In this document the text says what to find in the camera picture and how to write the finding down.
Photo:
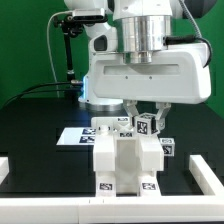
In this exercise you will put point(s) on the white chair seat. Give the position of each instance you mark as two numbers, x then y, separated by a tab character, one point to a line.
126	165

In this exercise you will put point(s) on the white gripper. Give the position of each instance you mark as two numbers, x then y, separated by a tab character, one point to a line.
178	74

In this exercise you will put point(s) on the white U-shaped fixture wall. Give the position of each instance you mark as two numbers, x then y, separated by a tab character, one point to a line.
206	207

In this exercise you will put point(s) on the white chair back frame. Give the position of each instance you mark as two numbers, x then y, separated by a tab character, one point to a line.
148	147

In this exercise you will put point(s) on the grey camera on stand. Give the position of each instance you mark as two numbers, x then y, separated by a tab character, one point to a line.
88	15

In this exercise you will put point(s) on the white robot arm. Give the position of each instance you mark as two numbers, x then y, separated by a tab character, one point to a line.
138	59

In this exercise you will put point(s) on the black camera stand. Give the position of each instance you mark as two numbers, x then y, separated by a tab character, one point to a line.
72	27

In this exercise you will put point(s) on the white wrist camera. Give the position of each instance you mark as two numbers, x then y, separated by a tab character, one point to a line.
106	42

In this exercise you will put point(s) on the white tag sheet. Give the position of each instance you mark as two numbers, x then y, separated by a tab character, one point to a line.
77	136

